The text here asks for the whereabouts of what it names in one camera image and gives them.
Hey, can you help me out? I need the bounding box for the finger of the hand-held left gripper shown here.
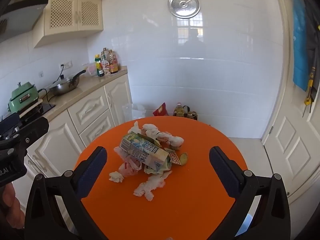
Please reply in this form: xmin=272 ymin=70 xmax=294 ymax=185
xmin=15 ymin=116 xmax=50 ymax=153

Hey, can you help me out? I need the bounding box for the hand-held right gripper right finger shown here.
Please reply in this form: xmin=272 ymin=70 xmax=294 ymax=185
xmin=209 ymin=146 xmax=292 ymax=240

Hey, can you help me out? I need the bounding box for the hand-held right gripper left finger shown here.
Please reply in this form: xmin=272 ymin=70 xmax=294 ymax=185
xmin=24 ymin=146 xmax=108 ymax=240

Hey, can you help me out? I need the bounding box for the person's left hand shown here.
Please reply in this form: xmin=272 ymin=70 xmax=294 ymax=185
xmin=0 ymin=182 xmax=25 ymax=230

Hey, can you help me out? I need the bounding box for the black induction cooktop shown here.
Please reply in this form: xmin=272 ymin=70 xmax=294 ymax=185
xmin=0 ymin=102 xmax=56 ymax=121

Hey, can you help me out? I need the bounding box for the small white tissue wad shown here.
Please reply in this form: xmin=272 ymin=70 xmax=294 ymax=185
xmin=109 ymin=171 xmax=124 ymax=183

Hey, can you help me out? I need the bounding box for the green electric cooker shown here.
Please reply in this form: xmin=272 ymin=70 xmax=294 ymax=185
xmin=7 ymin=81 xmax=40 ymax=113

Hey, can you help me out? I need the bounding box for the pink and white plastic wrapper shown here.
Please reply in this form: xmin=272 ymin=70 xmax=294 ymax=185
xmin=114 ymin=146 xmax=143 ymax=178

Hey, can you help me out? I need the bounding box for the steel wok with lid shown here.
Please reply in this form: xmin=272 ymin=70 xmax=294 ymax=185
xmin=49 ymin=70 xmax=87 ymax=96

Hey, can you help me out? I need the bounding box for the red and white wrapper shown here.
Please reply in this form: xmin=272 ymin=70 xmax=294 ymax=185
xmin=165 ymin=149 xmax=182 ymax=166

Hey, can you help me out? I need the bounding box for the cream base cabinet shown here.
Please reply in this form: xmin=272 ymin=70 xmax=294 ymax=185
xmin=11 ymin=74 xmax=133 ymax=207

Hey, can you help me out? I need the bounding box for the crushed drink carton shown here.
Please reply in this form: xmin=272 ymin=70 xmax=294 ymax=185
xmin=119 ymin=132 xmax=173 ymax=173

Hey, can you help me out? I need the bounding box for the long crumpled white tissue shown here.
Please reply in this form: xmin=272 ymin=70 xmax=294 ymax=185
xmin=133 ymin=171 xmax=173 ymax=202

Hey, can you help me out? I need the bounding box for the dark glass jar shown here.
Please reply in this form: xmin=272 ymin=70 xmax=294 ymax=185
xmin=185 ymin=106 xmax=198 ymax=121

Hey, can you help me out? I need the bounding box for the clear plastic container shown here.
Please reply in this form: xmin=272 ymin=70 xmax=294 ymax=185
xmin=122 ymin=103 xmax=146 ymax=121

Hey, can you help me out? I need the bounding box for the white panel door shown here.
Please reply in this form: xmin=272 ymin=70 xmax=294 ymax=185
xmin=261 ymin=0 xmax=320 ymax=205

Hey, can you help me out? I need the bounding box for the crumpled white tissue pile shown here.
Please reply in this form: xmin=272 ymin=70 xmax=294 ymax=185
xmin=127 ymin=121 xmax=185 ymax=151

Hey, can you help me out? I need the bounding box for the yellow cooking oil bottle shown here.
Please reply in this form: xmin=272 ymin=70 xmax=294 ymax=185
xmin=173 ymin=102 xmax=186 ymax=117

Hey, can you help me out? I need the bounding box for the beige stone countertop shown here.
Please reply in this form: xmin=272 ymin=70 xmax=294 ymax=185
xmin=37 ymin=66 xmax=128 ymax=121

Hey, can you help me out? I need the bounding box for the red snack bag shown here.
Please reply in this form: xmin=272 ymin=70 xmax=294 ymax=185
xmin=153 ymin=103 xmax=169 ymax=117

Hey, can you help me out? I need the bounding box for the yellow cap green bottle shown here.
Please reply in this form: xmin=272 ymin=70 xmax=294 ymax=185
xmin=94 ymin=54 xmax=101 ymax=77

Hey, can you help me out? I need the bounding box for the red label sauce bottle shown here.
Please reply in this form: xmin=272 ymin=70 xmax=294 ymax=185
xmin=101 ymin=60 xmax=112 ymax=75

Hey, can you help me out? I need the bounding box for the grey range hood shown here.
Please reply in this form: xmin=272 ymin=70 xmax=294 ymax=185
xmin=0 ymin=0 xmax=49 ymax=43

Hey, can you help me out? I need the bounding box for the yellow and black tool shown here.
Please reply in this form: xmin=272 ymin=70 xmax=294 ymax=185
xmin=303 ymin=66 xmax=316 ymax=106

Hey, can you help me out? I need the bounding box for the blue hanging towel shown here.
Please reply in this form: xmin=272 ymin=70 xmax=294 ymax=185
xmin=291 ymin=0 xmax=311 ymax=92

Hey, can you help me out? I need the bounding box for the white wall socket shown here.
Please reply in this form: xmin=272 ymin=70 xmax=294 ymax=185
xmin=59 ymin=60 xmax=73 ymax=71

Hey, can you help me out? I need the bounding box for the cream lattice wall cabinet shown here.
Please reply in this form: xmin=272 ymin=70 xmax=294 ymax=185
xmin=32 ymin=0 xmax=104 ymax=48

